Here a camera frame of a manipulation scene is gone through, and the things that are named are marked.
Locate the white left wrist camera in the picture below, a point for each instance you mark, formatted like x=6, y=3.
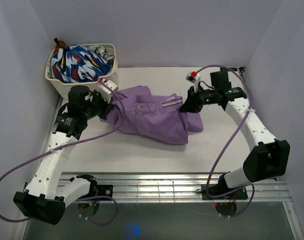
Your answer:
x=106, y=88

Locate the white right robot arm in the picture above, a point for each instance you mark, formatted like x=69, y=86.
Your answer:
x=268, y=155

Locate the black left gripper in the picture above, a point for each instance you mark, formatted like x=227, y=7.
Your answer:
x=107, y=107

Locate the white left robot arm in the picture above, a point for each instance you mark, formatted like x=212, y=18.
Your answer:
x=41, y=199

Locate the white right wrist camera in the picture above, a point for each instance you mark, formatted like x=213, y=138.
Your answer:
x=194, y=78

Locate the orange black garment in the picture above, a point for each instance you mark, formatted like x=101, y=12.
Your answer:
x=59, y=45

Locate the purple trousers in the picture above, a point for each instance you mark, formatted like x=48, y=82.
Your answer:
x=153, y=116

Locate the blue white patterned garment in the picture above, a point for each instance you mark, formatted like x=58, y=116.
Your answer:
x=76, y=63

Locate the blue table label sticker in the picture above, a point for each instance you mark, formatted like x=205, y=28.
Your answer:
x=234, y=69

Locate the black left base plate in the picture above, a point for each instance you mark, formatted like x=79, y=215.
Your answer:
x=105, y=190

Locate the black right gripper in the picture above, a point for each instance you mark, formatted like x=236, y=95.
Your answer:
x=191, y=104

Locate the cream plastic laundry basket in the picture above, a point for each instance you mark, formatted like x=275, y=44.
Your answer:
x=63, y=88

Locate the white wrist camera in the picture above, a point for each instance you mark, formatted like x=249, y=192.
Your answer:
x=194, y=78
x=106, y=88

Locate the white grey garment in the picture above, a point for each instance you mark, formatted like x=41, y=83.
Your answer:
x=103, y=52

